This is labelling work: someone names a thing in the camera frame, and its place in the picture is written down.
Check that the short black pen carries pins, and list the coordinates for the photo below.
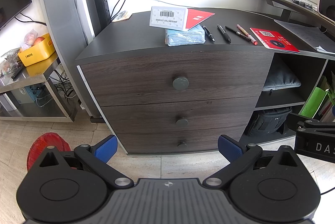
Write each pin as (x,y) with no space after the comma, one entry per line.
(208,34)

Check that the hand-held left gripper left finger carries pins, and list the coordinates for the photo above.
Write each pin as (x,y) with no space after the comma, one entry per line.
(106,148)

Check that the white barcode box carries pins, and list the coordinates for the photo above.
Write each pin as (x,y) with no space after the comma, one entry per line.
(167,21)

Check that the small spiral notebook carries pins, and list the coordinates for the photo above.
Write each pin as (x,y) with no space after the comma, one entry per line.
(121,16)

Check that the small dark wooden drawer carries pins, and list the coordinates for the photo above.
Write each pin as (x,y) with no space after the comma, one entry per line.
(151,143)

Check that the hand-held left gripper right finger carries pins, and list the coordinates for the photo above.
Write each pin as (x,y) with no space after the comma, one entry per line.
(230,149)

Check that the white folded paper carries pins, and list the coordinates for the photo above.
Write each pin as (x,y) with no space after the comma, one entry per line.
(324,49)

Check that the netted orange fruit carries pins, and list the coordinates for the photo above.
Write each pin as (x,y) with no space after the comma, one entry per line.
(31,39)

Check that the grey cushion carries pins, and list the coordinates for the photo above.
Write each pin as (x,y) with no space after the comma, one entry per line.
(281,77)

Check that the stainless steel table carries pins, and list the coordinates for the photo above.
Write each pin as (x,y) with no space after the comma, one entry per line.
(34,77)

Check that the dark wooden cabinet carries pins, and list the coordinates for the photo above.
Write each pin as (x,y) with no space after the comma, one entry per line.
(146,38)

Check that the red printed card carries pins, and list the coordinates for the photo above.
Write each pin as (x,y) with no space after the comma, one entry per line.
(274,41)

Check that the blue white box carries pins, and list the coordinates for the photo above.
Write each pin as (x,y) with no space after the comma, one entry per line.
(28,93)

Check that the grey standing air conditioner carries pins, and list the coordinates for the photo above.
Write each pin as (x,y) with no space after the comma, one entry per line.
(62,4)

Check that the pack of blue face masks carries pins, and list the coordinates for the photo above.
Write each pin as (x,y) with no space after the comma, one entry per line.
(183,37)

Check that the black backpack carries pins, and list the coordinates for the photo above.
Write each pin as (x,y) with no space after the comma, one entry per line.
(269,122)

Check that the row of upright books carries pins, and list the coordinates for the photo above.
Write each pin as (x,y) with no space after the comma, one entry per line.
(328,103)

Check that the medium dark wooden drawer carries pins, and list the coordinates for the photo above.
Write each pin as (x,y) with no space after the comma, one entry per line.
(144,116)

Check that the green folder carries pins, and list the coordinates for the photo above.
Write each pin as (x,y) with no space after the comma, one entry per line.
(312,102)

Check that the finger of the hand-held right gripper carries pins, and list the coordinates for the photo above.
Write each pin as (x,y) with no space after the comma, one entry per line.
(301,117)
(311,125)

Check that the black patterned pen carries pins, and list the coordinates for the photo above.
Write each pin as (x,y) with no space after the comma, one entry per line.
(236,33)

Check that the yellow plastic basket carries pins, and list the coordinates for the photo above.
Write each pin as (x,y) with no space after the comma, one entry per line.
(39,54)

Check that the red booklet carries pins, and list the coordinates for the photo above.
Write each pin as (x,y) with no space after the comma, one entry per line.
(199,17)

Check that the pink pen with red cap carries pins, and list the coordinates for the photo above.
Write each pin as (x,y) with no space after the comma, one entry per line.
(248,36)

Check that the thick black pen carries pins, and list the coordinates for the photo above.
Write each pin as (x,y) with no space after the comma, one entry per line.
(224,33)

